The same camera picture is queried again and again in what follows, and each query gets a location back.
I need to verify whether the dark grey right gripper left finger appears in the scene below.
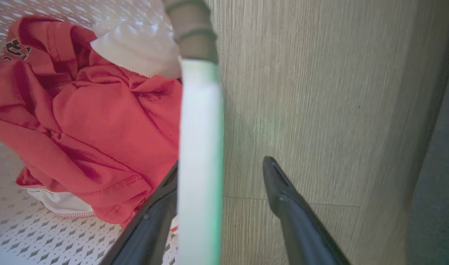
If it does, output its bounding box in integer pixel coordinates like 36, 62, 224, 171
100, 161, 179, 265

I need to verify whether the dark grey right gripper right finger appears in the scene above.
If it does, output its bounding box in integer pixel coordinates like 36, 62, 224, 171
262, 156, 352, 265

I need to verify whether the white perforated laundry basket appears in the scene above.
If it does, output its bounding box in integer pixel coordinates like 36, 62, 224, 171
0, 0, 225, 265

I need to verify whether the red shirt with black print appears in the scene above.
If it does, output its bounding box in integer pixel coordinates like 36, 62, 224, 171
0, 15, 183, 229

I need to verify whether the grey furniture panel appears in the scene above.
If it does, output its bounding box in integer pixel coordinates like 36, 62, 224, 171
405, 40, 449, 265

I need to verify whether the white cloth garment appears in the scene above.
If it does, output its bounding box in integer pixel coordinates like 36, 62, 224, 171
90, 19, 182, 79

